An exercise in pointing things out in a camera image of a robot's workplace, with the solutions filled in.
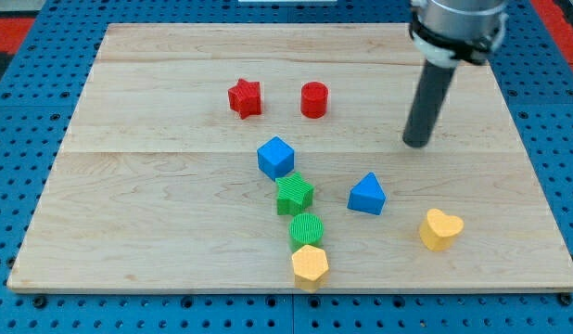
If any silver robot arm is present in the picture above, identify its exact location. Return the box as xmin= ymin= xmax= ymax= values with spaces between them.
xmin=409 ymin=0 xmax=508 ymax=69

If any blue cube block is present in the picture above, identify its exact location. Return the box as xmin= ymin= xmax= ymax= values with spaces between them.
xmin=257 ymin=136 xmax=295 ymax=181

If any green star block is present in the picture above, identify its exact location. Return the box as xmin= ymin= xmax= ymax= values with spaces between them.
xmin=275 ymin=172 xmax=314 ymax=216

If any green cylinder block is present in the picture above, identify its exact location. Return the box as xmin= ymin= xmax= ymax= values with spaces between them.
xmin=288 ymin=212 xmax=324 ymax=252

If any red cylinder block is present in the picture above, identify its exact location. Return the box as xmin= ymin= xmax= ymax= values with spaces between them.
xmin=300 ymin=82 xmax=329 ymax=119

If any red star block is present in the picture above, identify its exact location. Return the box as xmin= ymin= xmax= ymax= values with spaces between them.
xmin=227 ymin=78 xmax=262 ymax=120

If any wooden board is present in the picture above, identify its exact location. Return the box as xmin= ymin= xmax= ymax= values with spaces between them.
xmin=7 ymin=23 xmax=573 ymax=294

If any blue triangle block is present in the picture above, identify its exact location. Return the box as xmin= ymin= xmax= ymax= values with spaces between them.
xmin=347 ymin=172 xmax=388 ymax=215

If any yellow hexagon block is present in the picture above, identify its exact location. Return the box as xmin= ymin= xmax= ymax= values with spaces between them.
xmin=291 ymin=245 xmax=329 ymax=293

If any yellow heart block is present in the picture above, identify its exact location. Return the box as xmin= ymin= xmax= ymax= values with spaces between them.
xmin=418 ymin=208 xmax=465 ymax=251

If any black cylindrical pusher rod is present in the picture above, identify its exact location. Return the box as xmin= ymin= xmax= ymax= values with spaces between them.
xmin=402 ymin=60 xmax=455 ymax=148

